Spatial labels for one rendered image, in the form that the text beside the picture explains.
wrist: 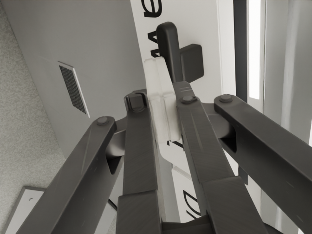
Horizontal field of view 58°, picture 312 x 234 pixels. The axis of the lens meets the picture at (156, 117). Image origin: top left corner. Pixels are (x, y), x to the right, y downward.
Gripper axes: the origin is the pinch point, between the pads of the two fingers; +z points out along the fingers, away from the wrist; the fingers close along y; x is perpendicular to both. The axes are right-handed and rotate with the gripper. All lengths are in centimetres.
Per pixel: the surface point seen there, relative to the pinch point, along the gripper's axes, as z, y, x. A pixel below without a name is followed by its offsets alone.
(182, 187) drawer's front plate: 11.8, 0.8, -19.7
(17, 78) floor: 80, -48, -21
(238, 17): 5.9, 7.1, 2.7
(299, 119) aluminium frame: 1.1, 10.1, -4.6
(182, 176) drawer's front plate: 11.5, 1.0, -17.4
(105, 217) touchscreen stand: 83, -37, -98
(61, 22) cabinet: 38.2, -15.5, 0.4
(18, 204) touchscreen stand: 67, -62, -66
